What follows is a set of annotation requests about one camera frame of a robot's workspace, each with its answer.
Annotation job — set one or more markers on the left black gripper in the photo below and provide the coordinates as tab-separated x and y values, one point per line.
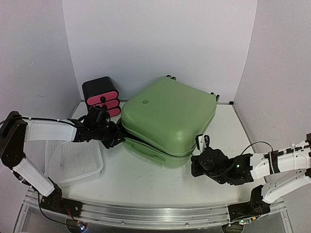
116	135

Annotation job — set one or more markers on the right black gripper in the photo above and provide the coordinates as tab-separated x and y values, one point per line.
197	165

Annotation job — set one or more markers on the white perforated plastic basket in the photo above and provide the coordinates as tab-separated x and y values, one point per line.
68	163

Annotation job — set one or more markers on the green hard-shell suitcase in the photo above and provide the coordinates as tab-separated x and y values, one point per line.
162	121

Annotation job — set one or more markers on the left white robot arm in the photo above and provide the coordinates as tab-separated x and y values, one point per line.
19	133

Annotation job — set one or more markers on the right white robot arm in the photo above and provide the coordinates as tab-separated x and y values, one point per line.
248	167

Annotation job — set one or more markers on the black pink drawer organizer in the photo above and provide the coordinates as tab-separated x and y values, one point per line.
103	93

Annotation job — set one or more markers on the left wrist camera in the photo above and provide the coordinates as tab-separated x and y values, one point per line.
96	117

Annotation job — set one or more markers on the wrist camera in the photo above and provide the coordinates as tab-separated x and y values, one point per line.
96	117
202	142

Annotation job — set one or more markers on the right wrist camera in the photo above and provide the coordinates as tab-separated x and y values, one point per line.
202	142

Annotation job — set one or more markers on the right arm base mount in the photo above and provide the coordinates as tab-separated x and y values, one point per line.
253	208

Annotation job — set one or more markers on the aluminium front rail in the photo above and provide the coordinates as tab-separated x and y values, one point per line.
157	218

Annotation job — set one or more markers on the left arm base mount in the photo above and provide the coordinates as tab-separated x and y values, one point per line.
62	205

